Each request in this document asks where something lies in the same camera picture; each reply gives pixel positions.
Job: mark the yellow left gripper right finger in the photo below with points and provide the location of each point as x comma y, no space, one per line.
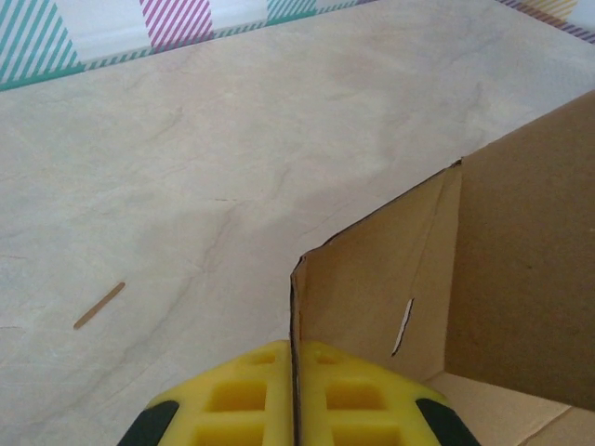
358,395

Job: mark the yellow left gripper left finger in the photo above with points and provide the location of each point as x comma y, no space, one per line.
241,395

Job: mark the brown cardboard box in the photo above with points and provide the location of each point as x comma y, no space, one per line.
511,255

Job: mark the thin wooden stick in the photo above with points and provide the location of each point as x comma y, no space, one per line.
100,305

